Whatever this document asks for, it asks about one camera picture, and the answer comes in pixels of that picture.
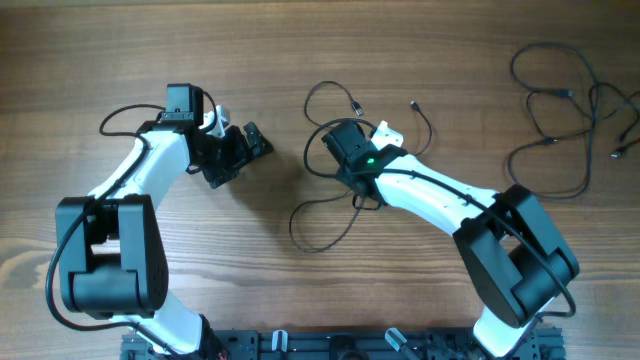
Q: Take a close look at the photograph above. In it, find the thin black cable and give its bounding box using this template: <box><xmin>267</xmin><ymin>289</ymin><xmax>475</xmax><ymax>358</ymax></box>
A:
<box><xmin>288</xmin><ymin>80</ymin><xmax>434</xmax><ymax>254</ymax></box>

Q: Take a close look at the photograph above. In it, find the thick black USB cable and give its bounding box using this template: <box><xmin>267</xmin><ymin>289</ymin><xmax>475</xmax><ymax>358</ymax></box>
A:
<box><xmin>506</xmin><ymin>82</ymin><xmax>601</xmax><ymax>200</ymax></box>

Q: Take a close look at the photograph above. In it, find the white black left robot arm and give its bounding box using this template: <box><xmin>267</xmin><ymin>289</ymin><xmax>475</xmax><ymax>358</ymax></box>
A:
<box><xmin>45</xmin><ymin>83</ymin><xmax>274</xmax><ymax>359</ymax></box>

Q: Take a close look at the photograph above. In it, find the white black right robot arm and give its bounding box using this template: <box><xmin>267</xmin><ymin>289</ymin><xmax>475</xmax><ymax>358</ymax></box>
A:
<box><xmin>322</xmin><ymin>119</ymin><xmax>579</xmax><ymax>358</ymax></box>

